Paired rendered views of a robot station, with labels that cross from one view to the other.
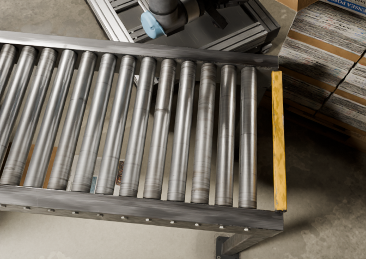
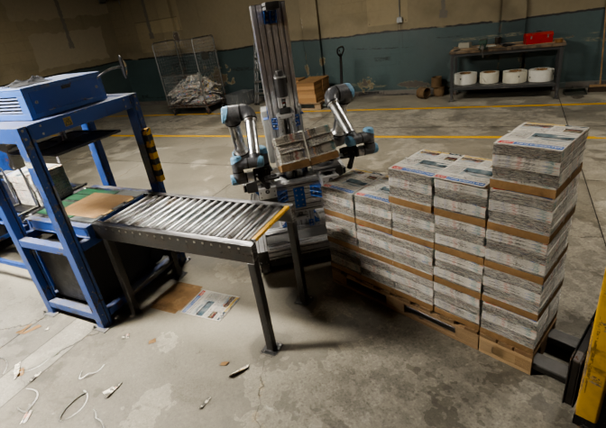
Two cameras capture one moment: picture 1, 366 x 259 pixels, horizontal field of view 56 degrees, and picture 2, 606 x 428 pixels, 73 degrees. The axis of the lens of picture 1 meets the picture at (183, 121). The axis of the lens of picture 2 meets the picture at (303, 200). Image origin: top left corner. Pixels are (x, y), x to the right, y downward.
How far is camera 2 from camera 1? 211 cm
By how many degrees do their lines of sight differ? 43
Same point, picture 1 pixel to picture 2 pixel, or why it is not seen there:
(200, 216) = (221, 241)
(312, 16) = (327, 196)
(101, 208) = (187, 236)
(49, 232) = (174, 323)
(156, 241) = (230, 337)
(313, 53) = (338, 223)
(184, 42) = not seen: hidden behind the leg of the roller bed
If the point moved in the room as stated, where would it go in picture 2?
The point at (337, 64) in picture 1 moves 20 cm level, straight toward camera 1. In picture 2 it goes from (349, 227) to (325, 238)
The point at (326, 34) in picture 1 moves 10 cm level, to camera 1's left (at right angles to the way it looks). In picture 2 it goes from (336, 206) to (323, 205)
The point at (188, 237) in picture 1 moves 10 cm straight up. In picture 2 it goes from (250, 338) to (247, 326)
